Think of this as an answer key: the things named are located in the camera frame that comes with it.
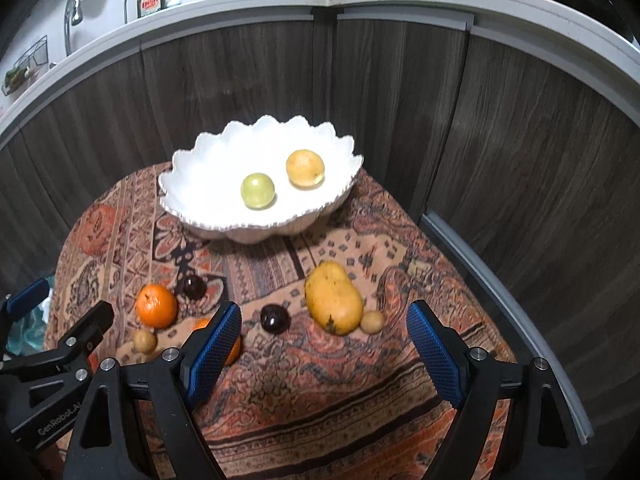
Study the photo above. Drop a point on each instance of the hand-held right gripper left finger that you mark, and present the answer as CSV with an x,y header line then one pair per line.
x,y
215,355

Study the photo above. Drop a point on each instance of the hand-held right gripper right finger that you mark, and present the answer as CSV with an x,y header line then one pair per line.
x,y
435,355

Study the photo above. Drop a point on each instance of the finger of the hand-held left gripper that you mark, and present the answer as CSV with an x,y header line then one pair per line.
x,y
92,322
27,296

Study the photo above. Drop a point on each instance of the orange tangerine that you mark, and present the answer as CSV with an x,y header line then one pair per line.
x,y
233,355
156,306

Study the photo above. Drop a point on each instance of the dark purple plum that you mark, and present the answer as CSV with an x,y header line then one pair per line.
x,y
192,286
274,318

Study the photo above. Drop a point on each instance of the small brown round fruit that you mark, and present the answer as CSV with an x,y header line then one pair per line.
x,y
372,322

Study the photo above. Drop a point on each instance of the yellow mango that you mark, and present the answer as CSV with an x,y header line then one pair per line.
x,y
332,300

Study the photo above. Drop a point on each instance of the white scalloped ceramic bowl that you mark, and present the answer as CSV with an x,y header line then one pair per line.
x,y
210,195

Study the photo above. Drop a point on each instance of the teal plastic bag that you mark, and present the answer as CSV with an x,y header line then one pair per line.
x,y
32,325

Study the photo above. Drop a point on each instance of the grey metal trim strip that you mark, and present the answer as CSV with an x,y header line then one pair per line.
x,y
500,320

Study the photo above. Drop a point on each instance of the dark wood cabinet door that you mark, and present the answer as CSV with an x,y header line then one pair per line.
x,y
25,220
400,110
100,135
550,210
240,85

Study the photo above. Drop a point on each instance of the patterned orange tablecloth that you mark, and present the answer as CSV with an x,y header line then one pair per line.
x,y
300,410

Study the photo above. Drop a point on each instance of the green apple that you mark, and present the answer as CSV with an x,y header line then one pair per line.
x,y
257,190

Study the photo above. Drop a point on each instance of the yellow round fruit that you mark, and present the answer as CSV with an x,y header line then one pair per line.
x,y
305,167

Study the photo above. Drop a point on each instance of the chrome kitchen faucet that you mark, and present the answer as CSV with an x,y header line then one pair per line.
x,y
74,10

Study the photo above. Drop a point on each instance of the white kitchen countertop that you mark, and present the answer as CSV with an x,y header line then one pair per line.
x,y
225,7

